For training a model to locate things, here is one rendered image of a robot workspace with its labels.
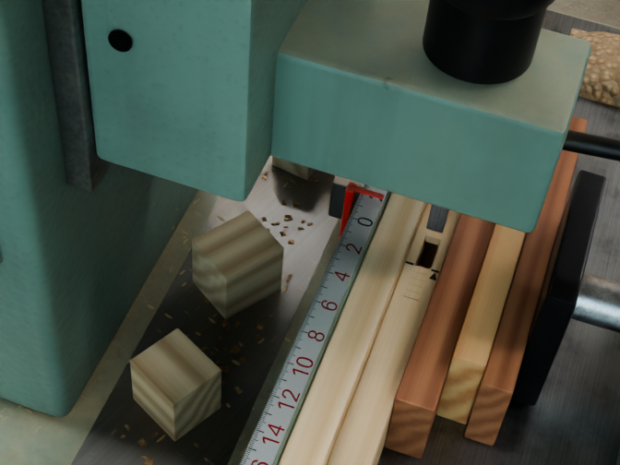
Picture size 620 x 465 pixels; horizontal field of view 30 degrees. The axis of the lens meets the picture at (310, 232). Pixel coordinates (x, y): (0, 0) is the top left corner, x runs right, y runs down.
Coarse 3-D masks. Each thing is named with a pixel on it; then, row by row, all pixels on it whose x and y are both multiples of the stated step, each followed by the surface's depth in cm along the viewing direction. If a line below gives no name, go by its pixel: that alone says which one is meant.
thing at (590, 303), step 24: (576, 192) 58; (600, 192) 58; (576, 216) 57; (576, 240) 56; (552, 264) 56; (576, 264) 55; (552, 288) 54; (576, 288) 54; (600, 288) 58; (552, 312) 54; (576, 312) 58; (600, 312) 58; (552, 336) 55; (528, 360) 57; (552, 360) 57; (528, 384) 59
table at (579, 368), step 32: (608, 128) 75; (608, 160) 73; (608, 192) 71; (608, 224) 69; (608, 256) 68; (576, 320) 64; (576, 352) 63; (608, 352) 63; (544, 384) 62; (576, 384) 62; (608, 384) 62; (512, 416) 60; (544, 416) 60; (576, 416) 60; (608, 416) 60; (384, 448) 58; (448, 448) 59; (480, 448) 59; (512, 448) 59; (544, 448) 59; (576, 448) 59; (608, 448) 59
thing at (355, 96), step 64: (320, 0) 55; (384, 0) 55; (320, 64) 52; (384, 64) 52; (576, 64) 53; (320, 128) 55; (384, 128) 53; (448, 128) 52; (512, 128) 51; (448, 192) 55; (512, 192) 53
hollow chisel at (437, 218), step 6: (432, 210) 60; (438, 210) 60; (444, 210) 60; (432, 216) 61; (438, 216) 61; (444, 216) 60; (432, 222) 61; (438, 222) 61; (444, 222) 61; (432, 228) 61; (438, 228) 61
